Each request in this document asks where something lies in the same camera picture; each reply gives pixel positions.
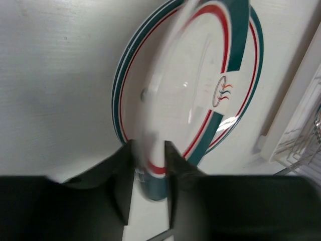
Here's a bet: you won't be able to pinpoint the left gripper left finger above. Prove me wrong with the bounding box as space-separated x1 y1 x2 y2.
1 142 133 240

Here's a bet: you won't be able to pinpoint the white plate red characters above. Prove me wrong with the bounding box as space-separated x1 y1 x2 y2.
111 1 264 176

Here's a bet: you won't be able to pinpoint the white drip tray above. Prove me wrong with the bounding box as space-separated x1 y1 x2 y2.
261 75 320 163

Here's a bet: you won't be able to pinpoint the metal wire dish rack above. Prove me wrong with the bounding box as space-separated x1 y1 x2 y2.
274 105 320 181

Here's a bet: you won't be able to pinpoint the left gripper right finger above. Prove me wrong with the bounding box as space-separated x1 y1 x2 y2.
165 141 320 240

